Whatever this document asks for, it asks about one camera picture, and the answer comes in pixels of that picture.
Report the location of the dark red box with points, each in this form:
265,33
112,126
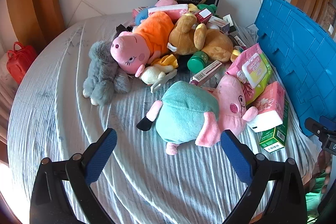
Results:
203,16

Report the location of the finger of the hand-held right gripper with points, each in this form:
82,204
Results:
315,127

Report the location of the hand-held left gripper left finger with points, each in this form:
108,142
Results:
101,158

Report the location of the green frog plush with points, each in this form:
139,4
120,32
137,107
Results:
207,8

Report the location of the small pink pig plush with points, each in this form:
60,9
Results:
165,1

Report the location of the white plastic clip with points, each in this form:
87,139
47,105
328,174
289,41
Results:
160,85

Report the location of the red white medicine box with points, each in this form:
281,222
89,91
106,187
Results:
206,73

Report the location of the striped grey bedsheet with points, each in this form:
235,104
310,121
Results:
65,121

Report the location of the teal pink pig plush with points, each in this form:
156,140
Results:
183,113

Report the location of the green medicine box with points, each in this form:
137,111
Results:
275,137

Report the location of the blue plush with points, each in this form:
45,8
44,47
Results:
141,16

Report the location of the person's right hand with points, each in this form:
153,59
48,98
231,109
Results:
326,178

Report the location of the orange dress pig plush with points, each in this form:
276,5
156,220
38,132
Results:
147,35

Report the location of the white maroon medicine box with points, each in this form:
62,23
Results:
220,24

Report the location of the brown bear plush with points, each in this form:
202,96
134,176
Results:
210,43

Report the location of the red bag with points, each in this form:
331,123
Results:
21,62

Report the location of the white yellow small plush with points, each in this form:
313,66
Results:
153,74

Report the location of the patterned rolled mat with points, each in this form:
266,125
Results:
329,19

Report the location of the long pink box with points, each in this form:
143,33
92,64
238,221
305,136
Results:
170,11

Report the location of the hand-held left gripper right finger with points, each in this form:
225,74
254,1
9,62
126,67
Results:
236,154

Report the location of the grey furry plush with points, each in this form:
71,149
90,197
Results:
105,74

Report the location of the blue plastic crate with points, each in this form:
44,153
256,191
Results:
296,56

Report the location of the green plastic bottle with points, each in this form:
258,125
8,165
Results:
197,61

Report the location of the pink wet wipes pack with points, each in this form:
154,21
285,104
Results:
252,71

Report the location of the pink tissue pack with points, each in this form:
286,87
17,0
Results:
270,106

